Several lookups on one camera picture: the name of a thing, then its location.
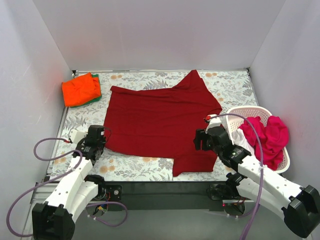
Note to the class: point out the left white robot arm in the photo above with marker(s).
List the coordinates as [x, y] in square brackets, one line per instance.
[55, 219]

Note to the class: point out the dark red t shirt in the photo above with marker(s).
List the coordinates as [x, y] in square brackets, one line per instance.
[162, 123]

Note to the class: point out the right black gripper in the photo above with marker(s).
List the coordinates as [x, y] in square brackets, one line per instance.
[200, 139]

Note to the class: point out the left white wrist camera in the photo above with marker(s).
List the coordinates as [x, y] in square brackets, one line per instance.
[75, 136]

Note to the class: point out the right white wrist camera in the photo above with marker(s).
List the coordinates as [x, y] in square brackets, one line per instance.
[213, 121]

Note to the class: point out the folded orange t shirt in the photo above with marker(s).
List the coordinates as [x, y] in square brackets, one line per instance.
[78, 90]

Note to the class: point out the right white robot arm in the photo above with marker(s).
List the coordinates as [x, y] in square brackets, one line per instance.
[298, 206]

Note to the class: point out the floral table cloth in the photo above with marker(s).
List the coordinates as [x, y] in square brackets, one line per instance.
[230, 88]

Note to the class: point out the folded green t shirt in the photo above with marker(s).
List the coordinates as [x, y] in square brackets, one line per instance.
[97, 91]

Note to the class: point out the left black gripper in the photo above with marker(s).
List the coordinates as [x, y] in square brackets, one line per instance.
[99, 144]

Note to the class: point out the white t shirt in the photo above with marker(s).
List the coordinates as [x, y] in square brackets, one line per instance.
[239, 139]

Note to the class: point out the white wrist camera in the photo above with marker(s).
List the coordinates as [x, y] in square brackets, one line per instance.
[213, 121]
[75, 136]

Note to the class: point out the pink t shirt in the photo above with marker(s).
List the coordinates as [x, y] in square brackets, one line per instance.
[268, 141]

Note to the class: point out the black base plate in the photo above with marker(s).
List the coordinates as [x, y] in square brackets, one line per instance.
[173, 195]

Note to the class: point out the white plastic laundry basket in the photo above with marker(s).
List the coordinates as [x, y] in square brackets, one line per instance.
[233, 123]

